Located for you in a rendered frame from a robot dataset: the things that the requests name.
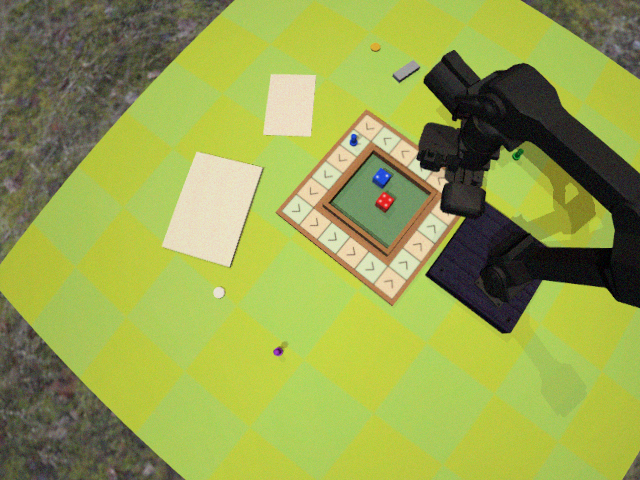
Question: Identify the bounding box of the blue die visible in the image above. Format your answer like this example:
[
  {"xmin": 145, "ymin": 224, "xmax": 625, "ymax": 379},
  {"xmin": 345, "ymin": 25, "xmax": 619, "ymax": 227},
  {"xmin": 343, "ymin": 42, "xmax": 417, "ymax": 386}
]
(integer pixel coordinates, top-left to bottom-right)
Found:
[{"xmin": 373, "ymin": 168, "xmax": 391, "ymax": 189}]

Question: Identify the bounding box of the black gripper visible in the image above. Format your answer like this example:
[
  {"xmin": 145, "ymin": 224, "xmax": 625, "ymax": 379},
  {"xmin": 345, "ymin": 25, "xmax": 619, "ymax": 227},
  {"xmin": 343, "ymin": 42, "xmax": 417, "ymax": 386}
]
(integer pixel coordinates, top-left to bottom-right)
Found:
[{"xmin": 439, "ymin": 111, "xmax": 501, "ymax": 220}]

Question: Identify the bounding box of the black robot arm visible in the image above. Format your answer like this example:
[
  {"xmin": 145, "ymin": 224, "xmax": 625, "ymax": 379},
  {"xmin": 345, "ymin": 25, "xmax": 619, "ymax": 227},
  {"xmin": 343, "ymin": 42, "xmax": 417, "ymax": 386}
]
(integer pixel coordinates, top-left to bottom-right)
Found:
[{"xmin": 416, "ymin": 50, "xmax": 640, "ymax": 308}]

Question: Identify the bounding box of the red die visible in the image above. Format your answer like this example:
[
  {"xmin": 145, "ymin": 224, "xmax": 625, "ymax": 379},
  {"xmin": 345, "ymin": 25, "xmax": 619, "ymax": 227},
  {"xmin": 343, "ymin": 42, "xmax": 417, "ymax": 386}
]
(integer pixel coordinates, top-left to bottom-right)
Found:
[{"xmin": 375, "ymin": 191, "xmax": 394, "ymax": 213}]

